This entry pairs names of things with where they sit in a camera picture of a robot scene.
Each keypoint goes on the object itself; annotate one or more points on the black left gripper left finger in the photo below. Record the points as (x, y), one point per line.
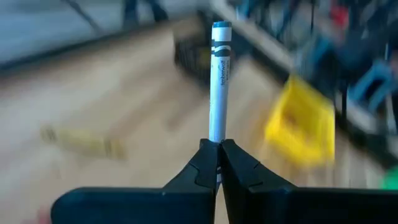
(140, 205)

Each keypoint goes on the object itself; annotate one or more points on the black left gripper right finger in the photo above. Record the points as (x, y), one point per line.
(295, 205)

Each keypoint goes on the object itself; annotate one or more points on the yellow crayon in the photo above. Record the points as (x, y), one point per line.
(84, 141)

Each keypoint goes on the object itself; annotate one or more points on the thin grey crayon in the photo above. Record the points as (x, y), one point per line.
(219, 93)

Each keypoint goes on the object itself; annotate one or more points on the yellow plastic basket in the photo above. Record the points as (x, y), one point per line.
(298, 133)

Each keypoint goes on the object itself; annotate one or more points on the green object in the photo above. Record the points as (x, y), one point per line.
(390, 179)

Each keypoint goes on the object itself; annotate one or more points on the black plastic basket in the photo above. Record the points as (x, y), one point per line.
(192, 59)

